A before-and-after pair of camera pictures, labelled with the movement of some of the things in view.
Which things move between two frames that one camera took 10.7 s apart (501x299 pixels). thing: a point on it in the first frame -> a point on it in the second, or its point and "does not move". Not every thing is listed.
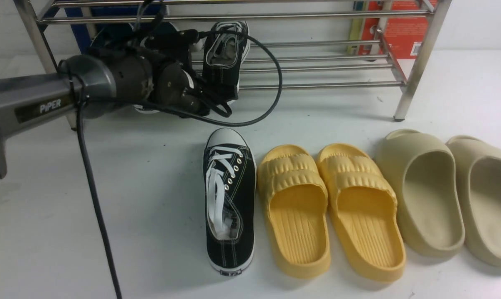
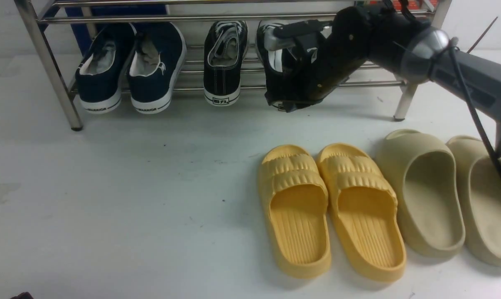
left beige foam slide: x=423 y=171 does not move
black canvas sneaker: x=229 y=175 -> x=283 y=64
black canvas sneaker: x=227 y=46 does not move
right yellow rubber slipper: x=364 y=205 does not move
